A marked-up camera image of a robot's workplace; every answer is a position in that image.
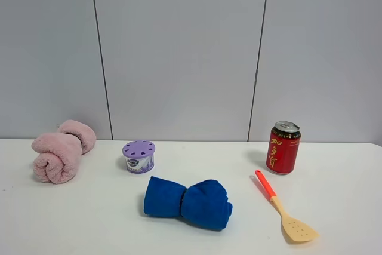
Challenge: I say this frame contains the pink towel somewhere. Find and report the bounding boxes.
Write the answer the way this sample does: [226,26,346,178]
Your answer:
[31,120,97,184]

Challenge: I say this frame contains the orange handled slotted spatula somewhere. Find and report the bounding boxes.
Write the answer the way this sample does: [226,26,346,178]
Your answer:
[255,170,319,243]

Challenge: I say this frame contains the red drink can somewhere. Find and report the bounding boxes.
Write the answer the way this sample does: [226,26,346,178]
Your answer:
[266,121,301,174]

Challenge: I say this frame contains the purple air freshener jar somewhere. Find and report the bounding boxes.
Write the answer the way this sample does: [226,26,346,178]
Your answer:
[122,140,156,174]

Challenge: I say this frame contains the blue rolled towel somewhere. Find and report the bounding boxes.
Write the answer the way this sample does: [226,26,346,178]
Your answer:
[144,176,233,231]

